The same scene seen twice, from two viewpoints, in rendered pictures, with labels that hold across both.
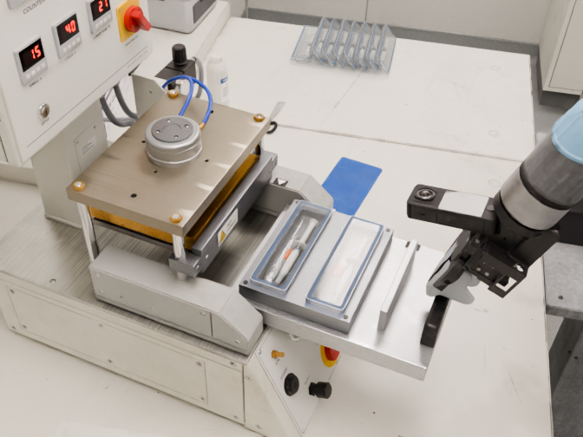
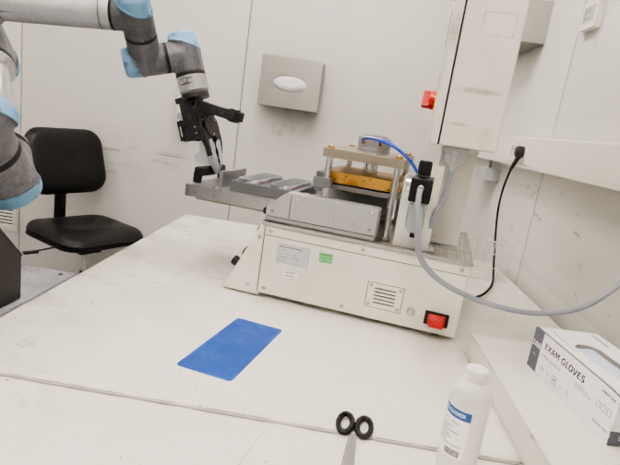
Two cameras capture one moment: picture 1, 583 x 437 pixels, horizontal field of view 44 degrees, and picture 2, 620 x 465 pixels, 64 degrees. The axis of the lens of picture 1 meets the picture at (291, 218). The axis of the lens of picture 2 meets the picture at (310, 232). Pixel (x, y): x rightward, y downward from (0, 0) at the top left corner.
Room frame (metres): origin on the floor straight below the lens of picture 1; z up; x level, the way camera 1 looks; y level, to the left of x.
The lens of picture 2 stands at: (1.99, -0.12, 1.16)
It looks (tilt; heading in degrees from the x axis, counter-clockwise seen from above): 13 degrees down; 172
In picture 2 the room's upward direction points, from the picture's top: 8 degrees clockwise
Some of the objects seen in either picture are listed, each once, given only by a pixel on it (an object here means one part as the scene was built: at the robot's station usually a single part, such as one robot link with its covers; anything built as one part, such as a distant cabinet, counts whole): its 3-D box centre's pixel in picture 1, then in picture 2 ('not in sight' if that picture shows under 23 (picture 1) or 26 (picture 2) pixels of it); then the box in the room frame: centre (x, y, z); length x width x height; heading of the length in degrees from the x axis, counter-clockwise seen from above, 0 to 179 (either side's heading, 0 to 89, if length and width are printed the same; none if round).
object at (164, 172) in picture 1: (164, 151); (383, 165); (0.85, 0.19, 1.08); 0.31 x 0.24 x 0.13; 158
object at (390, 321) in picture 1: (349, 277); (257, 188); (0.71, -0.09, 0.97); 0.30 x 0.22 x 0.08; 68
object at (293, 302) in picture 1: (319, 261); (275, 187); (0.73, -0.04, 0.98); 0.20 x 0.17 x 0.03; 158
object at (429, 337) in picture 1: (442, 297); (210, 172); (0.66, -0.21, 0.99); 0.15 x 0.02 x 0.04; 158
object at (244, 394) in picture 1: (196, 274); (350, 261); (0.83, 0.16, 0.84); 0.53 x 0.37 x 0.17; 68
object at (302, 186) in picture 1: (263, 185); (319, 212); (0.92, 0.05, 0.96); 0.26 x 0.05 x 0.07; 68
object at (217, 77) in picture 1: (217, 81); (465, 419); (1.46, 0.19, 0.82); 0.05 x 0.05 x 0.14
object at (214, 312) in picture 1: (175, 298); (346, 199); (0.66, 0.16, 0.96); 0.25 x 0.05 x 0.07; 68
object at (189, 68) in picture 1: (177, 90); (416, 197); (1.07, 0.21, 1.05); 0.15 x 0.05 x 0.15; 158
